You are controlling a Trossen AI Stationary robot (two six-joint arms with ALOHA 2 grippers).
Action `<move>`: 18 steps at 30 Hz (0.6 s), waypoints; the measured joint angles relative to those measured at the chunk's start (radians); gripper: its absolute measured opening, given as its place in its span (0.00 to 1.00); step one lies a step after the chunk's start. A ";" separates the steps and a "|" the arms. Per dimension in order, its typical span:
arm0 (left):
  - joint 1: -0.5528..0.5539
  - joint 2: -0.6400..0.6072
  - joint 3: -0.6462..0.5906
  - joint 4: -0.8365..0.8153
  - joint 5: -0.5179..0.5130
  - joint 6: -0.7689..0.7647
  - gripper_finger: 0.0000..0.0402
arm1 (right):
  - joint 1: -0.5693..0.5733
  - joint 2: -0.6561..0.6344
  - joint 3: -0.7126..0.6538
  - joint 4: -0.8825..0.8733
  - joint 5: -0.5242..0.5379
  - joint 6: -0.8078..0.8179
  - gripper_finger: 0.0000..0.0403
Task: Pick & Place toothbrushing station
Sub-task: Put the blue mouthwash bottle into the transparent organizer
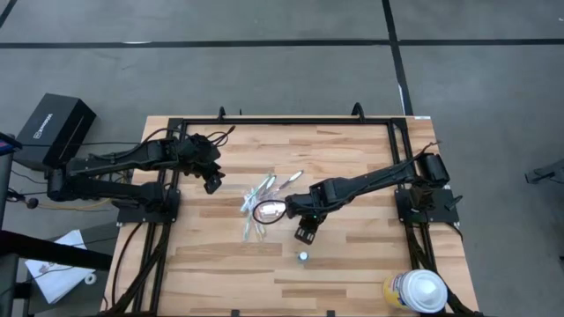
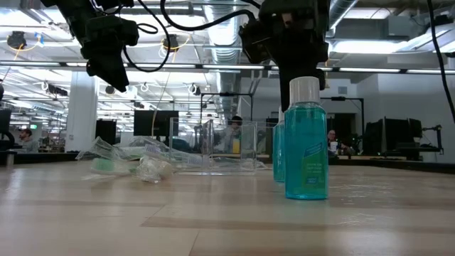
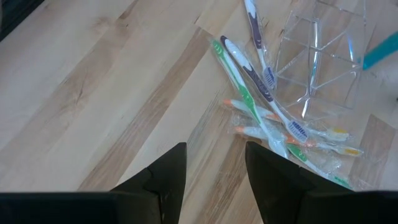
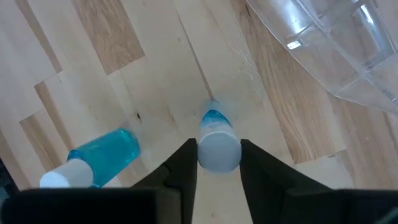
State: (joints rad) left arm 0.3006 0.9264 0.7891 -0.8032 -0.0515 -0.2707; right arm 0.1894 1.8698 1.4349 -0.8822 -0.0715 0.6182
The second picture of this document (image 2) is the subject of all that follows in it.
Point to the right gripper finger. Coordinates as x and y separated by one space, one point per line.
284 89

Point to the black computer monitor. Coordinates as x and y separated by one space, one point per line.
106 131
149 122
401 133
373 137

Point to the person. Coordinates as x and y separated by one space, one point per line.
232 131
334 140
27 140

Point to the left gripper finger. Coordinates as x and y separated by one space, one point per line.
110 76

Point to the silver ventilation duct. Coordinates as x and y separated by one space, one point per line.
224 39

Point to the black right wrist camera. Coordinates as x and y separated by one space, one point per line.
254 41

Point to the white building pillar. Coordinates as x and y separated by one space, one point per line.
81 113

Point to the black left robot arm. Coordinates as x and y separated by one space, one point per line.
67 10

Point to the green toothbrush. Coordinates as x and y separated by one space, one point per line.
106 165

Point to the clear plastic zip bag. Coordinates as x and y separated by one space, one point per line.
249 142

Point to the blue mouthwash bottle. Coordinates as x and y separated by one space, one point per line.
305 142
278 149

